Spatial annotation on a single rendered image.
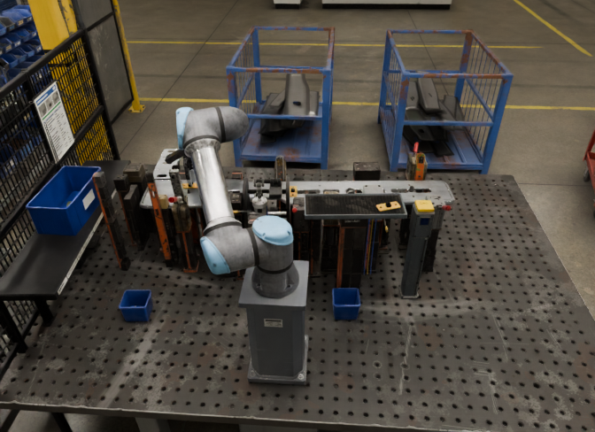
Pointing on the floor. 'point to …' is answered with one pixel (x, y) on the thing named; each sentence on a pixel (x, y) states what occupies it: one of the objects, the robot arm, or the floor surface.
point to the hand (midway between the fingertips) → (189, 182)
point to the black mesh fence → (47, 166)
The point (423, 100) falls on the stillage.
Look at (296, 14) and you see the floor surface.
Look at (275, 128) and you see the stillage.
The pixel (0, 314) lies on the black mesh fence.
